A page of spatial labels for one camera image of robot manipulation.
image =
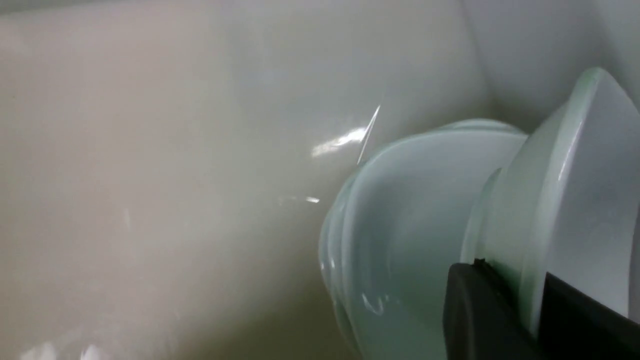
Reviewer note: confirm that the large white plastic tub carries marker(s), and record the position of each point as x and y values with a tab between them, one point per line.
166	165

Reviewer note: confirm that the top stacked white dish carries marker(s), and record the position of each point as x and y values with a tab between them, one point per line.
410	240

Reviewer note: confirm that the lower stacked white dish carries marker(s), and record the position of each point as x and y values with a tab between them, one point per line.
330	260

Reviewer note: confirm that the stacked white dish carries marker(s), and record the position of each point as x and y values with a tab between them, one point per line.
330	260
410	240

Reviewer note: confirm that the white small sauce dish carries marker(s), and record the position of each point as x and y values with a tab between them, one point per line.
567	204

